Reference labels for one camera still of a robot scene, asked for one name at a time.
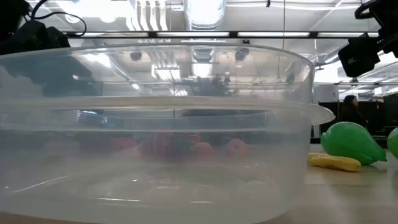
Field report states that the silver ventilation duct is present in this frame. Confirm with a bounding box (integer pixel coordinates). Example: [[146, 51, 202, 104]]
[[183, 0, 228, 32]]

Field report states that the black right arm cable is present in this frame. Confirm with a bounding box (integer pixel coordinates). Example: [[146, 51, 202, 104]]
[[354, 0, 377, 20]]

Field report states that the purple white striped toy ball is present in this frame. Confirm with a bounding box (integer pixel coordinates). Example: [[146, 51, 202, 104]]
[[141, 132, 193, 161]]

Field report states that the yellow toy banana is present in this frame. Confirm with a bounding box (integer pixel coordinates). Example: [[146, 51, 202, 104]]
[[307, 152, 362, 173]]

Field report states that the dark room partition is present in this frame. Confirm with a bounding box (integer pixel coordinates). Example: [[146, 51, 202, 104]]
[[317, 93, 398, 147]]

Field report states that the small green potted plant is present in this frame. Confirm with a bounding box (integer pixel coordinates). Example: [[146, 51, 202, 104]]
[[189, 74, 238, 97]]

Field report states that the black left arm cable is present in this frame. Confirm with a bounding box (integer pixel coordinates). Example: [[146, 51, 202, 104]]
[[30, 0, 88, 37]]

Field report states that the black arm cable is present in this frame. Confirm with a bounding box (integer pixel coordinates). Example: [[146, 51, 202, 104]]
[[354, 0, 377, 20], [30, 0, 88, 37]]

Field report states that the clear plastic tupperware container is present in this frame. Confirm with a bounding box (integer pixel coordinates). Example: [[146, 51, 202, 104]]
[[0, 42, 336, 224]]

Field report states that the black horizontal overhead beam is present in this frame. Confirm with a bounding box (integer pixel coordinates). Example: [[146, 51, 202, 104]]
[[62, 30, 381, 39]]

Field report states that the round green toy fruit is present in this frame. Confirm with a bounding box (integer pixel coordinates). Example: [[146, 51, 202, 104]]
[[387, 127, 398, 159]]

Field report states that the person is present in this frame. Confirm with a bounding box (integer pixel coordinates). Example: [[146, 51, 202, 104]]
[[340, 95, 369, 128]]

